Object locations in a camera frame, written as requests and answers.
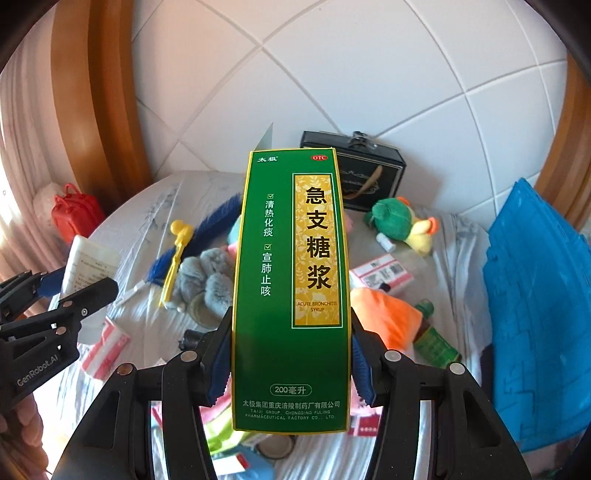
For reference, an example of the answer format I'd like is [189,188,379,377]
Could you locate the blue plastic folding crate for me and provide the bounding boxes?
[482,178,591,453]

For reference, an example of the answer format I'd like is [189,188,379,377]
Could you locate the brown bottle green label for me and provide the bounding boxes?
[412,299,462,365]

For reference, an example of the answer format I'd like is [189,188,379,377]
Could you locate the wooden window frame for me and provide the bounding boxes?
[53,0,153,199]

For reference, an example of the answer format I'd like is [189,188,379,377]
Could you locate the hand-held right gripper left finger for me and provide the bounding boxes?
[53,305,234,480]

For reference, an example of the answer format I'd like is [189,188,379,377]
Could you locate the grey plush toy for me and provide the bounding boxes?
[178,247,234,324]

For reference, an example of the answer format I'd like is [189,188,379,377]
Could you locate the green duck plush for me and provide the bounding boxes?
[365,196,439,257]

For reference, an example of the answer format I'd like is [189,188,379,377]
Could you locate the white plastic bottle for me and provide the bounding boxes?
[60,234,122,344]

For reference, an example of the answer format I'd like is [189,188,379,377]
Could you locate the wooden door frame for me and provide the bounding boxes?
[536,60,591,232]

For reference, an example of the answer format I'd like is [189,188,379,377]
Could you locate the blue feather duster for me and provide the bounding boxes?
[147,194,243,287]

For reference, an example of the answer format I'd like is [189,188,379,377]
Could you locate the green medicine box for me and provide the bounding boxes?
[232,122,352,437]

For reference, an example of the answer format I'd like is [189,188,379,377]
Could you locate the orange plush toy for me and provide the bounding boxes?
[348,288,423,352]

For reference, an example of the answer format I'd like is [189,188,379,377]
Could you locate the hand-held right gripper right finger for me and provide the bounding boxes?
[350,307,532,480]

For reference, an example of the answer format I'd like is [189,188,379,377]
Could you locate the person's left hand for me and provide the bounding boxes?
[0,394,49,467]

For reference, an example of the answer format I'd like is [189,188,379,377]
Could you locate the black gift box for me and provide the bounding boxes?
[300,130,407,213]

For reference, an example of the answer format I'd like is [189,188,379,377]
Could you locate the white plastic bag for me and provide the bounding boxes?
[31,182,65,217]

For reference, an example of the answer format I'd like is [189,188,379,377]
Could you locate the red bag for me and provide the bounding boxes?
[51,183,107,245]

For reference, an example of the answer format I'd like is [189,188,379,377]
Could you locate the white thin stick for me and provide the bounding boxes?
[113,281,148,308]

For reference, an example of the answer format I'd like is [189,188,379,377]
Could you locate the pink curtain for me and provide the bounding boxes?
[0,69,61,278]

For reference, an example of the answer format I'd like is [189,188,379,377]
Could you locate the pink white medicine box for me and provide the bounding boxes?
[349,253,414,294]
[83,316,132,379]

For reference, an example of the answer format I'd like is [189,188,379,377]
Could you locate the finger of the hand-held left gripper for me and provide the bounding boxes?
[0,277,120,342]
[0,268,65,324]

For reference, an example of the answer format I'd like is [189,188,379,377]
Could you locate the yellow plastic clip toy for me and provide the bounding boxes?
[159,219,192,310]

